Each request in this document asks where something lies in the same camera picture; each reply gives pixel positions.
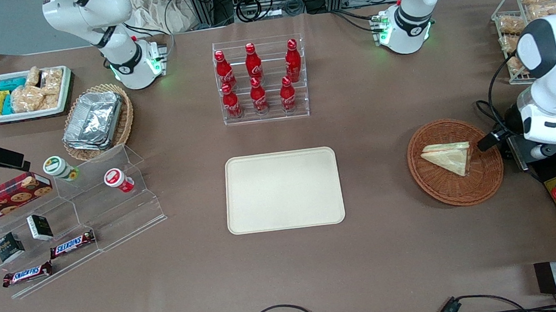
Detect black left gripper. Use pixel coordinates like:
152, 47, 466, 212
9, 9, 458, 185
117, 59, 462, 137
503, 103, 527, 137

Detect triangle sandwich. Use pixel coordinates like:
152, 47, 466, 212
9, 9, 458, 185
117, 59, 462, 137
420, 141, 475, 181

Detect round brown wicker basket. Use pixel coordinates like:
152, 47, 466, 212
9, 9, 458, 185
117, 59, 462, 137
404, 113, 508, 211

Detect oval wicker basket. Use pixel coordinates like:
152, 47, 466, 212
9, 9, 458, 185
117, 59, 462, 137
57, 81, 138, 164

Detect beige plastic tray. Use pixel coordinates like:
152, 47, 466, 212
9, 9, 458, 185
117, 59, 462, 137
221, 145, 347, 236

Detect red tartan cookie box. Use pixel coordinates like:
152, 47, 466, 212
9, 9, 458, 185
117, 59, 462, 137
0, 169, 56, 227

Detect white rectangular snack bin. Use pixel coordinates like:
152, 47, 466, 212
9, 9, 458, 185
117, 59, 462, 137
0, 65, 77, 125

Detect clear bag of puffed snacks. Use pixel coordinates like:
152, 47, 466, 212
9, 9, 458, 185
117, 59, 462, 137
10, 84, 46, 114
40, 67, 66, 95
24, 66, 42, 88

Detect green lid yogurt cup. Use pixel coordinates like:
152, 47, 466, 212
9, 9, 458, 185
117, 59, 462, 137
42, 153, 80, 185

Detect small black box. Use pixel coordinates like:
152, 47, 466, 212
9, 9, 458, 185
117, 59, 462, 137
0, 230, 27, 264
26, 213, 54, 242

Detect stack of foil trays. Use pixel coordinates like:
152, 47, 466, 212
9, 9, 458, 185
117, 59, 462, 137
59, 90, 127, 154

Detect Snickers chocolate bar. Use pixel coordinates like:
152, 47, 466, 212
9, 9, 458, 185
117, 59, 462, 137
1, 261, 54, 288
48, 229, 98, 260

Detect red lid yogurt cup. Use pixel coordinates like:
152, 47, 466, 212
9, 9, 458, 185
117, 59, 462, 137
103, 166, 136, 195

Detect clear acrylic stepped stand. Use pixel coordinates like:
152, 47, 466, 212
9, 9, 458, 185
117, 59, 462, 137
0, 140, 175, 301

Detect clear acrylic bottle rack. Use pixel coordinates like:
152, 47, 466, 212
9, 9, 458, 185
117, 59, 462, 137
211, 33, 311, 127

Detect red cola bottle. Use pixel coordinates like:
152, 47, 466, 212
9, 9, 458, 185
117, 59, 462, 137
243, 42, 264, 81
249, 76, 270, 116
283, 38, 304, 83
213, 49, 238, 92
278, 76, 299, 113
220, 82, 244, 120

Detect beige cloth bag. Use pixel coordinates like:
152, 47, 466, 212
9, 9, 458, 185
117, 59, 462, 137
128, 0, 198, 38

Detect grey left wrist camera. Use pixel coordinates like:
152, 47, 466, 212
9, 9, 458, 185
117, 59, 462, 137
529, 142, 556, 161

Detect black connector with cable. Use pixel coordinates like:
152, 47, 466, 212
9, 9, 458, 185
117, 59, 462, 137
434, 286, 556, 312

